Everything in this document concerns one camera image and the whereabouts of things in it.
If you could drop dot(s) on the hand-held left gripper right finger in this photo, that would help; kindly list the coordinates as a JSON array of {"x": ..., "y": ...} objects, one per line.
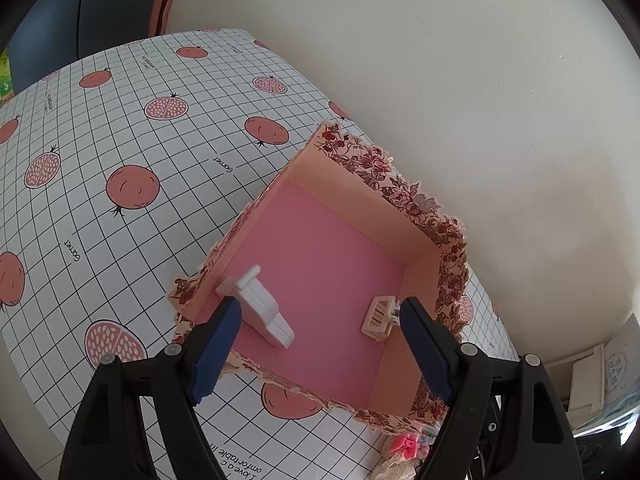
[{"x": 425, "y": 345}]

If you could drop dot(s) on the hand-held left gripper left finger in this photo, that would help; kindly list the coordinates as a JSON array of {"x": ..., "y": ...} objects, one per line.
[{"x": 215, "y": 350}]

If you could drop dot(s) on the beige plastic hair clip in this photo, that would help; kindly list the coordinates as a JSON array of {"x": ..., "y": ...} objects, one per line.
[{"x": 378, "y": 319}]

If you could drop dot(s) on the pink plastic hair clip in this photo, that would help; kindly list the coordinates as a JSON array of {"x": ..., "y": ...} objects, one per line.
[{"x": 402, "y": 446}]

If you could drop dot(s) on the cream lace cloth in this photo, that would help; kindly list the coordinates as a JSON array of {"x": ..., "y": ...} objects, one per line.
[{"x": 395, "y": 470}]

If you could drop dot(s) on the pink floral paper box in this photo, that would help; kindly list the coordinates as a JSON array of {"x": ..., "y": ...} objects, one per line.
[{"x": 325, "y": 260}]

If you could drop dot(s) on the desktop with pomegranate grid cloth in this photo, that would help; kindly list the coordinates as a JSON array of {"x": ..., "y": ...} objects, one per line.
[{"x": 150, "y": 160}]

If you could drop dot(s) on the white toy bed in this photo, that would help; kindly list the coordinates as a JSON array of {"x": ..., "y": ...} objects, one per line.
[{"x": 260, "y": 305}]

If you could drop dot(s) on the dark cabinet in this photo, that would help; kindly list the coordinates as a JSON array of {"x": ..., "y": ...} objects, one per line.
[{"x": 75, "y": 10}]

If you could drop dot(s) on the white frame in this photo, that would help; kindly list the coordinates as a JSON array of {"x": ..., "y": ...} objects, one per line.
[{"x": 582, "y": 380}]

